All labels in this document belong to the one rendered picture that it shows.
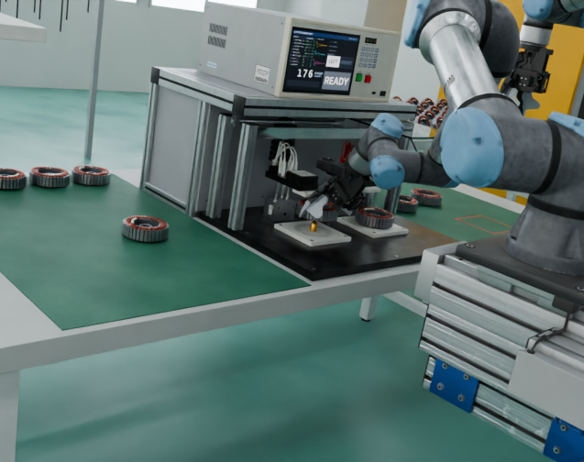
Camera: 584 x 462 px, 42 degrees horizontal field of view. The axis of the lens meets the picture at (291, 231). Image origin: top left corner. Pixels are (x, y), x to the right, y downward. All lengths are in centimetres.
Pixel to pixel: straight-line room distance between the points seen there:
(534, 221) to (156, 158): 131
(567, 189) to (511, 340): 26
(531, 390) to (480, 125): 39
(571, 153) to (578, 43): 434
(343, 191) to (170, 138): 56
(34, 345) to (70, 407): 125
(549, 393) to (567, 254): 23
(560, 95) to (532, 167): 439
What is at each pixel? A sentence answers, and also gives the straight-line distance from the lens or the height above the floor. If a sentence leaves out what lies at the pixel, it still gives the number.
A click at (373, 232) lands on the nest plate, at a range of 213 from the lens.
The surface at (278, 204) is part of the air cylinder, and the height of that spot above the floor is 82.
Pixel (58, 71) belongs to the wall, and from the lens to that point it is 868.
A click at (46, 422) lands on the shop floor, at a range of 254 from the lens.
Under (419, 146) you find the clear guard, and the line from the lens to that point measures 208.
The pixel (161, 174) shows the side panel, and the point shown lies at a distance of 224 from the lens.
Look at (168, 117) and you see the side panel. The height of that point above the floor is 99.
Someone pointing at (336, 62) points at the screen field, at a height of 122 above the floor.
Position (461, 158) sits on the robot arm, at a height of 119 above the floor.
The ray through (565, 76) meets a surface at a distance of 556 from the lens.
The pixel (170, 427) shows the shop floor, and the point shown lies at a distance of 254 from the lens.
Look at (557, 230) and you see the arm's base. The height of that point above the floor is 110.
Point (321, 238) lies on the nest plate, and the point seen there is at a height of 78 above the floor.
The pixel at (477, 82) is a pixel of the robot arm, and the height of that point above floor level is 129.
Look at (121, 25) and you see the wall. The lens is 894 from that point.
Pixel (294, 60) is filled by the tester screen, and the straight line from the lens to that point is 202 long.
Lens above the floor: 138
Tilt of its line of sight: 17 degrees down
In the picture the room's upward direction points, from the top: 10 degrees clockwise
